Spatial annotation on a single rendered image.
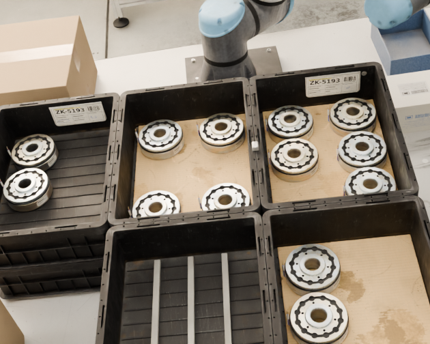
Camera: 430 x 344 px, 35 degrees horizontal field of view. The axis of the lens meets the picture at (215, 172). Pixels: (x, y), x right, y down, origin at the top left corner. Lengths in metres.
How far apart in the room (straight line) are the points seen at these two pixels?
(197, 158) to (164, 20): 1.98
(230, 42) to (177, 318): 0.74
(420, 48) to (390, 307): 0.93
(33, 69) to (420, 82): 0.97
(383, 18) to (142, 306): 0.70
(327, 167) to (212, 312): 0.42
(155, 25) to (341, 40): 1.57
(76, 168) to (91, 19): 2.06
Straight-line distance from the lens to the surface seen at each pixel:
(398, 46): 2.03
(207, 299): 1.33
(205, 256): 1.39
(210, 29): 1.73
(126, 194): 1.49
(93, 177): 1.59
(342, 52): 2.02
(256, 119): 1.48
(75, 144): 1.68
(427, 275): 1.31
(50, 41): 1.91
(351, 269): 1.35
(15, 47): 1.93
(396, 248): 1.38
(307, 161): 1.48
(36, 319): 1.56
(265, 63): 1.93
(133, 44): 3.38
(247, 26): 1.76
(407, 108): 1.72
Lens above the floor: 1.94
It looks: 47 degrees down
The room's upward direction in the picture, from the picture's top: 11 degrees counter-clockwise
